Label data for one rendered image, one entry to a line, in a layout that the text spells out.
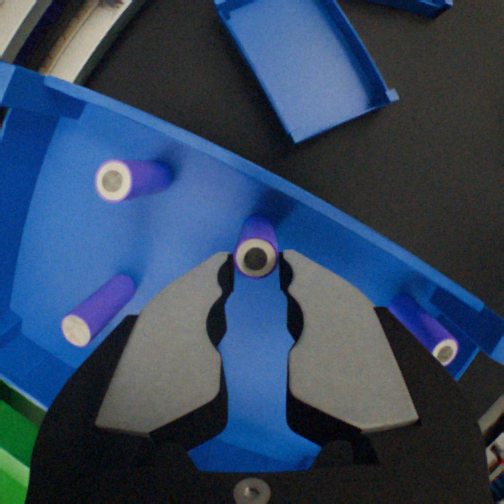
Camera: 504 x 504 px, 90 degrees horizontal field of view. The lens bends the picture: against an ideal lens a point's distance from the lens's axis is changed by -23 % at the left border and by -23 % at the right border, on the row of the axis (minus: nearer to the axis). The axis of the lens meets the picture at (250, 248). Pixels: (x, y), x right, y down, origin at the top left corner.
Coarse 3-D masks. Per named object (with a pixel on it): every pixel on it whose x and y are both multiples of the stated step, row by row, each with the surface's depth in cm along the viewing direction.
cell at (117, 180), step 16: (112, 160) 12; (128, 160) 13; (144, 160) 15; (96, 176) 12; (112, 176) 12; (128, 176) 12; (144, 176) 13; (160, 176) 16; (112, 192) 12; (128, 192) 12; (144, 192) 14
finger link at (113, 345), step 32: (128, 320) 9; (96, 352) 7; (64, 384) 6; (96, 384) 7; (64, 416) 6; (96, 416) 6; (64, 448) 5; (96, 448) 5; (128, 448) 5; (32, 480) 4; (64, 480) 4
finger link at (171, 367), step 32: (224, 256) 12; (192, 288) 10; (224, 288) 11; (160, 320) 9; (192, 320) 9; (224, 320) 10; (128, 352) 8; (160, 352) 8; (192, 352) 8; (128, 384) 7; (160, 384) 7; (192, 384) 7; (224, 384) 7; (128, 416) 6; (160, 416) 6; (192, 416) 6; (224, 416) 7; (192, 448) 7
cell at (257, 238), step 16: (256, 224) 15; (272, 224) 18; (240, 240) 13; (256, 240) 13; (272, 240) 13; (240, 256) 13; (256, 256) 12; (272, 256) 13; (240, 272) 13; (256, 272) 13; (272, 272) 13
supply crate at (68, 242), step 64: (0, 64) 10; (64, 128) 18; (128, 128) 18; (0, 192) 15; (64, 192) 19; (192, 192) 18; (256, 192) 18; (0, 256) 17; (64, 256) 20; (128, 256) 19; (192, 256) 19; (320, 256) 19; (384, 256) 19; (0, 320) 19; (256, 320) 20; (448, 320) 19; (256, 384) 21; (256, 448) 23; (320, 448) 23
